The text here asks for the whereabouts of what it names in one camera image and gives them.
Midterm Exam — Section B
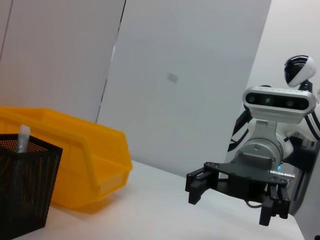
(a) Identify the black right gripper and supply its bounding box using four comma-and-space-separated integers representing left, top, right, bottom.
184, 151, 292, 227

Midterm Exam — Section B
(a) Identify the grey marker pen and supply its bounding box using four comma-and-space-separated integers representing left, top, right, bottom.
16, 124, 31, 154

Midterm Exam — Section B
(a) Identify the black mesh pen holder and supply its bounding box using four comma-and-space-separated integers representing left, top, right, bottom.
0, 133, 63, 240

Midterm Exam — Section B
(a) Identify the black curved robot shell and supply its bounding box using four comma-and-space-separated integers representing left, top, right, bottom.
227, 109, 254, 153

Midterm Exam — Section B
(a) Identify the dark machine base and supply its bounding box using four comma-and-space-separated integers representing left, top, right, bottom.
287, 134, 320, 218

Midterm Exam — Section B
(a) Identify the black white humanoid head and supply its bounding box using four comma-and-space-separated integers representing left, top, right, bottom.
283, 56, 317, 95

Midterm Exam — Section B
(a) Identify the yellow plastic bin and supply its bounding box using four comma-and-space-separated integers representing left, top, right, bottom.
0, 106, 133, 210

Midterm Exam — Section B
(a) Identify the grey right gripper cable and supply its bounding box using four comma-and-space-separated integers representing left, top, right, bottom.
246, 199, 265, 209

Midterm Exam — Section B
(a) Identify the right gripper cable plug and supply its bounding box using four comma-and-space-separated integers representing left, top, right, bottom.
269, 168, 296, 180

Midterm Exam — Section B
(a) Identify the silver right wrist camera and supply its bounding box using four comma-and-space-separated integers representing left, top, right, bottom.
242, 86, 317, 141

